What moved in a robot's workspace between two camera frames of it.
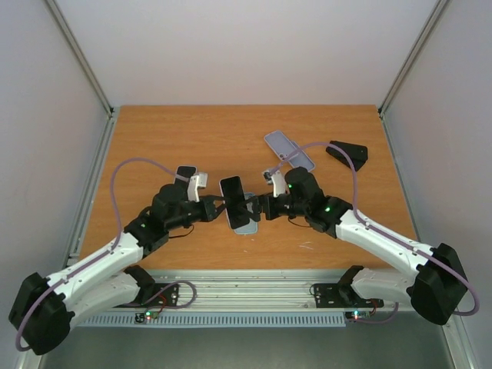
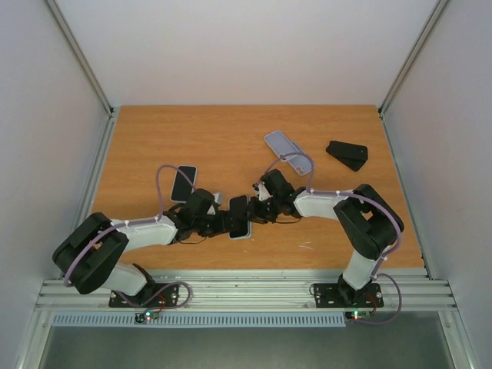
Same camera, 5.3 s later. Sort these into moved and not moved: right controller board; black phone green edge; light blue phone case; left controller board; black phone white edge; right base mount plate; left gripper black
Moved: black phone white edge; left gripper black; light blue phone case
Not moved: black phone green edge; left controller board; right base mount plate; right controller board
